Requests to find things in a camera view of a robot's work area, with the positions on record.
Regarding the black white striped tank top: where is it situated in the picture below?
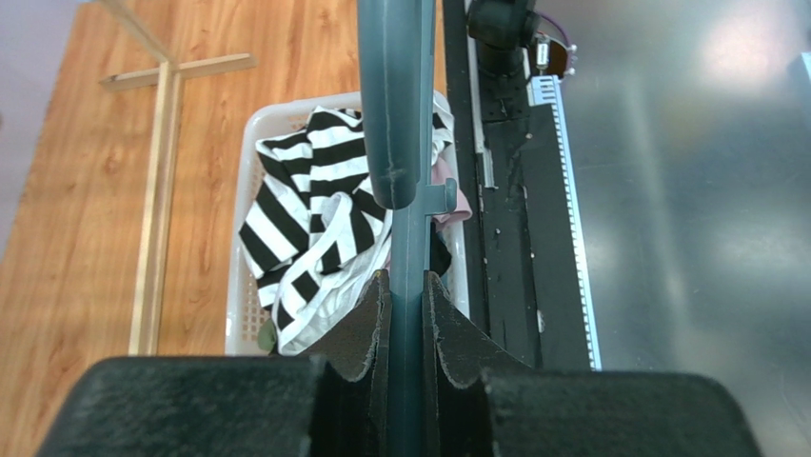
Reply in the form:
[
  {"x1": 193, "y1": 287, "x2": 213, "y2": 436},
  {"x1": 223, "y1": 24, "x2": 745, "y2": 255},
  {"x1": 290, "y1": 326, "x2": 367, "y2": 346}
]
[{"x1": 237, "y1": 106, "x2": 456, "y2": 356}]

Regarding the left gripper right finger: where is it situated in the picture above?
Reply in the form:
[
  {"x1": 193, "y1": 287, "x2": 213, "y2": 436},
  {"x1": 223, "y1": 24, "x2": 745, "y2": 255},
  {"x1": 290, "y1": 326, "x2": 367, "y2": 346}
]
[{"x1": 423, "y1": 272, "x2": 761, "y2": 456}]

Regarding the teal plastic hanger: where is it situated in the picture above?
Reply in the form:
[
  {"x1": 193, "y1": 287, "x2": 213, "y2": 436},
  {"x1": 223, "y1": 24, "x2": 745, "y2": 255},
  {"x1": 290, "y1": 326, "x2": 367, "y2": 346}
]
[{"x1": 358, "y1": 1, "x2": 456, "y2": 456}]

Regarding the green tank top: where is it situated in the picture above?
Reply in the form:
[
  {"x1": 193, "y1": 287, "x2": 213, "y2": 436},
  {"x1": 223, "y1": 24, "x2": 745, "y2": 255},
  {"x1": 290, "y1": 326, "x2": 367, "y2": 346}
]
[{"x1": 256, "y1": 319, "x2": 278, "y2": 354}]

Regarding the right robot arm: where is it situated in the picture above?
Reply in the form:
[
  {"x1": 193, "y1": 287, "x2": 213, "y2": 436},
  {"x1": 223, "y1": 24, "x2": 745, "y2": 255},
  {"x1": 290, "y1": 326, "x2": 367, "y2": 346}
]
[{"x1": 467, "y1": 0, "x2": 541, "y2": 77}]

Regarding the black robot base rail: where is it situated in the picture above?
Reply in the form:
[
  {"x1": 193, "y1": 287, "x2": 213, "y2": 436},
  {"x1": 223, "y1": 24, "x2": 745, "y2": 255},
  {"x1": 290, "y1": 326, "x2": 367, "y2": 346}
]
[{"x1": 442, "y1": 1, "x2": 603, "y2": 370}]

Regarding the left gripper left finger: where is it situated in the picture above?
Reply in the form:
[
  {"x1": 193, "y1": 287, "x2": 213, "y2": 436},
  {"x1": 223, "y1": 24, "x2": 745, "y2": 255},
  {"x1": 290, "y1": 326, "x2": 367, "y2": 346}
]
[{"x1": 38, "y1": 271, "x2": 390, "y2": 456}]

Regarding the white plastic basket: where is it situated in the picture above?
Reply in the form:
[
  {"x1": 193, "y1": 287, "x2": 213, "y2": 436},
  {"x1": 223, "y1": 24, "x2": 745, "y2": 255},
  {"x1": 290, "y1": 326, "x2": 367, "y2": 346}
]
[{"x1": 225, "y1": 90, "x2": 471, "y2": 357}]

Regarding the pink tank top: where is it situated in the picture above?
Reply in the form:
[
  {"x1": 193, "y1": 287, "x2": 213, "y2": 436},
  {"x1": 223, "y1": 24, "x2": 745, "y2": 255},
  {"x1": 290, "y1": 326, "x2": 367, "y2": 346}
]
[{"x1": 430, "y1": 154, "x2": 473, "y2": 227}]

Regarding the wooden clothes rack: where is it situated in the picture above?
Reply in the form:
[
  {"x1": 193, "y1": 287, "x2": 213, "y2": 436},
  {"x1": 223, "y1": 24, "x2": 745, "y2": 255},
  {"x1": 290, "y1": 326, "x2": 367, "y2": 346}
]
[{"x1": 100, "y1": 1, "x2": 257, "y2": 356}]

